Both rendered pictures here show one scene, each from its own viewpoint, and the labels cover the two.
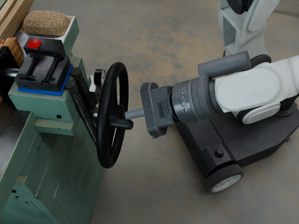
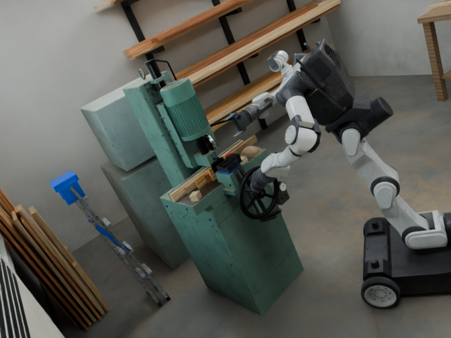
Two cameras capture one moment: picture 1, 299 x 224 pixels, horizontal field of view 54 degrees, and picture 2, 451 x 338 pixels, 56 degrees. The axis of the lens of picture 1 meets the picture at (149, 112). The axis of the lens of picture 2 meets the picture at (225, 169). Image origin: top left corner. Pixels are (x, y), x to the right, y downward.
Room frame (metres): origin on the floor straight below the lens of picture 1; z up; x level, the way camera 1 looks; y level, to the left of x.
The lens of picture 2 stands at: (-0.92, -1.38, 1.88)
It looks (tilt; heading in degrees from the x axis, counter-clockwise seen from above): 23 degrees down; 50
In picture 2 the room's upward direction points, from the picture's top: 24 degrees counter-clockwise
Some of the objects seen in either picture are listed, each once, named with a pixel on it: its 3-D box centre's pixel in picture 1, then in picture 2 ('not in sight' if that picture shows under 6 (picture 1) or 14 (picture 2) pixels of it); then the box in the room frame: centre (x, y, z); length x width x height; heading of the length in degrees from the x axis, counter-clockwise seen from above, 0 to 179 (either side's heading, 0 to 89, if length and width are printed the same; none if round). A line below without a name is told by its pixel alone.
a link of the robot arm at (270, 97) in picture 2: not in sight; (264, 102); (0.89, 0.21, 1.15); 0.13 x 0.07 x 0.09; 164
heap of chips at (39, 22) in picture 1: (44, 19); (249, 149); (0.73, 0.31, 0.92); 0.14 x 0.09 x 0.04; 82
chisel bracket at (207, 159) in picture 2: not in sight; (207, 159); (0.51, 0.45, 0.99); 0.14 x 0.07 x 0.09; 82
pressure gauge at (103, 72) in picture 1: (98, 78); (281, 187); (0.74, 0.19, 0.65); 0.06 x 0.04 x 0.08; 172
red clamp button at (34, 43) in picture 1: (34, 43); not in sight; (0.51, 0.26, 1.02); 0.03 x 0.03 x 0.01
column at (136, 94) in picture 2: not in sight; (170, 133); (0.54, 0.72, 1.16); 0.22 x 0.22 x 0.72; 82
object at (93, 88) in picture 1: (84, 88); (277, 194); (0.75, 0.26, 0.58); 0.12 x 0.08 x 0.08; 82
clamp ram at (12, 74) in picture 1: (16, 74); (222, 167); (0.48, 0.32, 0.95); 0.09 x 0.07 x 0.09; 172
